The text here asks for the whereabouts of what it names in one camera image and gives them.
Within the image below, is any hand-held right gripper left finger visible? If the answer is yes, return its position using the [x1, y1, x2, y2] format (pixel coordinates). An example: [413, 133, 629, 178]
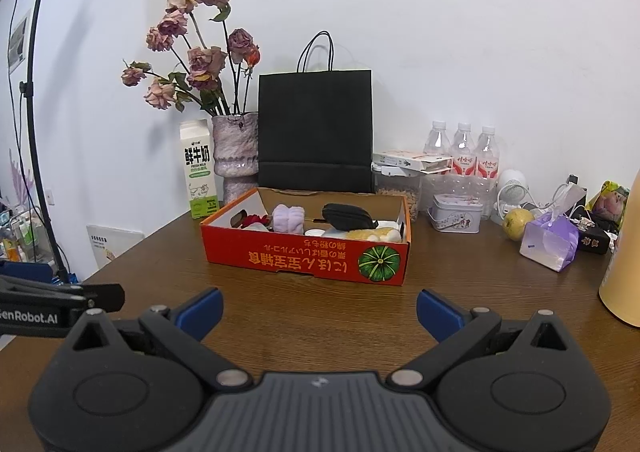
[69, 287, 252, 390]

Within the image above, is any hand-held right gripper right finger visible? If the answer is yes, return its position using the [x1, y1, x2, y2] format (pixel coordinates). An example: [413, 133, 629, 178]
[389, 288, 572, 390]

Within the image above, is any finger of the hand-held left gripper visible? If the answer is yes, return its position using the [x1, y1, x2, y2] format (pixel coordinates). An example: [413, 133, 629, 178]
[0, 274, 127, 313]

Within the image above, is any orange cardboard box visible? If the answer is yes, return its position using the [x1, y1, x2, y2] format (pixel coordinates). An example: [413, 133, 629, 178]
[200, 187, 412, 287]

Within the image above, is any lavender fluffy towel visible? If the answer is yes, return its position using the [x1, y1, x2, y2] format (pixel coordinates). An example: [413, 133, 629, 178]
[272, 204, 306, 235]

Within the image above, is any white flat box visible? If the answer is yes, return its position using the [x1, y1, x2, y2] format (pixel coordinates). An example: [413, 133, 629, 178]
[86, 224, 146, 263]

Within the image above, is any cluttered shelf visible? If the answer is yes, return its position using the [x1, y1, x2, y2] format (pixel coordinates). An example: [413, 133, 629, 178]
[0, 202, 56, 263]

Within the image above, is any white printed tin box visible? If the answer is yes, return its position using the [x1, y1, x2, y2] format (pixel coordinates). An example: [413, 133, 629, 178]
[426, 193, 484, 234]

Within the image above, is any yellow plush toy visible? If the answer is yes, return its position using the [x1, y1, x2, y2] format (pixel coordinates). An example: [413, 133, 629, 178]
[347, 227, 402, 243]

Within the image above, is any yellow green apple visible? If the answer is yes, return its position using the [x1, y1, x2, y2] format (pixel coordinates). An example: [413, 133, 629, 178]
[502, 208, 537, 240]

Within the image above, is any clear plastic food container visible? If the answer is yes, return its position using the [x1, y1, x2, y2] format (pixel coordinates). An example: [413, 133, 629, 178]
[372, 164, 423, 221]

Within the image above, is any purple tissue pack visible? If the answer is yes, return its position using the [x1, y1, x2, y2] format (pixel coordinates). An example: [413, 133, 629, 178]
[519, 182, 587, 273]

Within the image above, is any black zip pouch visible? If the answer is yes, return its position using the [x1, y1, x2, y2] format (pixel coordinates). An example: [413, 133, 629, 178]
[322, 203, 378, 233]

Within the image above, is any white green milk carton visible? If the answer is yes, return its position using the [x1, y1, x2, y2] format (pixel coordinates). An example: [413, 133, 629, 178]
[179, 119, 220, 220]

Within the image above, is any small white fan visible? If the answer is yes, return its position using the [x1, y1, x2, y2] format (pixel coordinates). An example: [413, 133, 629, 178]
[496, 169, 529, 225]

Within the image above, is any white pink flat carton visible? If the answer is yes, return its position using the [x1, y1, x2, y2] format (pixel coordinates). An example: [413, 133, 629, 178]
[372, 150, 453, 175]

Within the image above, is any mottled purple ceramic vase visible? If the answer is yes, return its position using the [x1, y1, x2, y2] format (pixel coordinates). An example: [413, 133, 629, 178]
[211, 112, 260, 207]

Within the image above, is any dark box with gold print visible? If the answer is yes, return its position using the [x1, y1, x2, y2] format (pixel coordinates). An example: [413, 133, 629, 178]
[570, 219, 612, 255]

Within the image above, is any cream insulated bottle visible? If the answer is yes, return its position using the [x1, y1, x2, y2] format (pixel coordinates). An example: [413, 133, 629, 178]
[598, 177, 640, 327]

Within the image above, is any colourful snack packet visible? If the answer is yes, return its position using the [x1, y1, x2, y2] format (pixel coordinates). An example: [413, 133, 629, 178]
[586, 180, 632, 223]

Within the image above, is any black light stand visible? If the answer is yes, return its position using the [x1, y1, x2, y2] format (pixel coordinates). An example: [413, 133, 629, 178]
[0, 0, 78, 283]

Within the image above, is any black paper bag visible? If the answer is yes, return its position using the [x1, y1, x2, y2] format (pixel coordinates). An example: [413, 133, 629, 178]
[257, 30, 373, 193]

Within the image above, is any bunch of dried roses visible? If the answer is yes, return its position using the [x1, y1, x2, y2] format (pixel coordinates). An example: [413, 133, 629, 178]
[121, 0, 262, 117]

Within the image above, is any white cable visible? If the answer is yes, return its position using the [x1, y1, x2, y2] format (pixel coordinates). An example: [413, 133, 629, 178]
[520, 184, 566, 217]

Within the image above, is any wall poster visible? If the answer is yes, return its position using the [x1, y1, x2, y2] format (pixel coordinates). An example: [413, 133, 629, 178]
[7, 12, 31, 75]

